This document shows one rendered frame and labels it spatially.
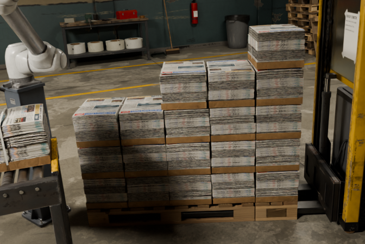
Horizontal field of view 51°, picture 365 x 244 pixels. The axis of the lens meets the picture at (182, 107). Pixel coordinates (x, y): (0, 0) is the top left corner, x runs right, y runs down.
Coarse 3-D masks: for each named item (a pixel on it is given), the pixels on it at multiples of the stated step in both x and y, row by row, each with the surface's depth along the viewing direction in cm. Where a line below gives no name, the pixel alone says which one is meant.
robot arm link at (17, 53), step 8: (8, 48) 246; (16, 48) 246; (24, 48) 248; (8, 56) 246; (16, 56) 246; (24, 56) 246; (8, 64) 248; (16, 64) 247; (24, 64) 246; (8, 72) 251; (16, 72) 249; (24, 72) 249
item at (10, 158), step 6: (0, 114) 189; (6, 114) 189; (6, 120) 179; (6, 126) 173; (6, 132) 174; (0, 138) 174; (6, 138) 175; (0, 144) 175; (6, 144) 176; (0, 150) 176; (6, 150) 177; (0, 156) 176; (12, 156) 179; (0, 162) 177
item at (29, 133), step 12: (12, 108) 197; (24, 108) 195; (36, 108) 194; (12, 120) 179; (24, 120) 178; (36, 120) 178; (12, 132) 175; (24, 132) 176; (36, 132) 178; (48, 132) 200; (12, 144) 176; (24, 144) 178; (36, 144) 180; (48, 144) 185; (24, 156) 180; (36, 156) 182
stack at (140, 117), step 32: (160, 96) 275; (96, 128) 247; (128, 128) 248; (160, 128) 247; (192, 128) 247; (224, 128) 246; (96, 160) 254; (128, 160) 254; (160, 160) 254; (192, 160) 254; (224, 160) 253; (96, 192) 263; (128, 192) 262; (160, 192) 261; (192, 192) 261; (224, 192) 261; (96, 224) 270; (128, 224) 269
